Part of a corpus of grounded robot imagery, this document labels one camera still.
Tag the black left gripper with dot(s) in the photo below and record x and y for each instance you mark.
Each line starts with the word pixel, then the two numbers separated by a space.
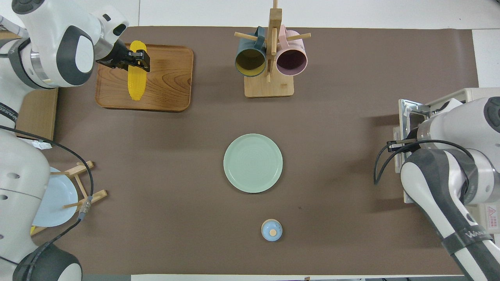
pixel 115 56

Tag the yellow corn cob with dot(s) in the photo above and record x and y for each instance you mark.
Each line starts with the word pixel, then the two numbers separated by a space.
pixel 136 86

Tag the mint green plate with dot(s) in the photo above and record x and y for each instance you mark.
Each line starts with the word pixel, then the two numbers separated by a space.
pixel 253 163

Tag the glass oven door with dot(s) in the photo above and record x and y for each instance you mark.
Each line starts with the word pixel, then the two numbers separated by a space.
pixel 406 113

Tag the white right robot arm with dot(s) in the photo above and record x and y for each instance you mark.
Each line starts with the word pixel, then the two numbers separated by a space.
pixel 449 183

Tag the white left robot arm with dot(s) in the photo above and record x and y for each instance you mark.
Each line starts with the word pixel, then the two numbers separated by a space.
pixel 58 43

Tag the cream toaster oven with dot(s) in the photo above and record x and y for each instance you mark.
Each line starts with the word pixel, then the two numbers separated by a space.
pixel 474 95

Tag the wooden tray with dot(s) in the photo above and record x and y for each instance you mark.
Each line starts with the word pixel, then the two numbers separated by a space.
pixel 168 78

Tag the dark blue mug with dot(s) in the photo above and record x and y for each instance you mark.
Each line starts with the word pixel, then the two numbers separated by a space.
pixel 250 62

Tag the wooden mug rack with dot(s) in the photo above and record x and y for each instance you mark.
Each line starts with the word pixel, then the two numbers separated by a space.
pixel 269 88

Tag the wooden plate rack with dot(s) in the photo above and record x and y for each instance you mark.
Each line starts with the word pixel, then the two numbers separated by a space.
pixel 95 195

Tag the pink mug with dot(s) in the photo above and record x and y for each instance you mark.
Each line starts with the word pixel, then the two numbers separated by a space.
pixel 291 60

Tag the light blue plate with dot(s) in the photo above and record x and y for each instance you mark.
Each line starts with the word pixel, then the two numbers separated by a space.
pixel 54 203

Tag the brown table mat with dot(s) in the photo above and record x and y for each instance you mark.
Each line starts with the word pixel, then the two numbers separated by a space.
pixel 336 136

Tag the small blue lidded jar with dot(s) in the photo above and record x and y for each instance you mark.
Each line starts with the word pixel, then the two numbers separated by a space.
pixel 271 230

